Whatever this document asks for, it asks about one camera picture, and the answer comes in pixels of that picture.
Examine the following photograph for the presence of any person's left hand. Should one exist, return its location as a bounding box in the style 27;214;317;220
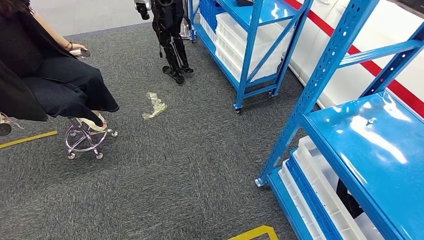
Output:
69;42;88;60

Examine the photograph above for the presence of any white black handheld controller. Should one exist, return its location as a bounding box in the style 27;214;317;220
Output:
68;48;92;59

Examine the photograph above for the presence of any blue steel shelf rack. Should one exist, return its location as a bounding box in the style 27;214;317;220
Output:
188;0;315;115
254;0;424;240

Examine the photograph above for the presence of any person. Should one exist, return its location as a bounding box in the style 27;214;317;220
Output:
0;0;120;133

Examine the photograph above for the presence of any chrome chair base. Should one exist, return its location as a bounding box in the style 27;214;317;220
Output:
64;116;119;161

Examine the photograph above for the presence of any black standing humanoid robot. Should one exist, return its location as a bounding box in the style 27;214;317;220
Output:
133;0;195;86

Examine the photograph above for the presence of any crumpled clear tape wad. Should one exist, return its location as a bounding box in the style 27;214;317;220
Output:
142;92;168;120

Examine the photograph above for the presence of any white plastic bin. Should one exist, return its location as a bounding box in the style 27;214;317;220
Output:
293;135;386;240
278;159;328;240
214;12;294;84

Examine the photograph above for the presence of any yellow floor tape square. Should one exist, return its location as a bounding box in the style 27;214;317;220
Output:
226;225;279;240

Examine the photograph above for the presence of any black curved bracket part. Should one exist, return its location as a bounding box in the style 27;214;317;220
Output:
335;178;365;220

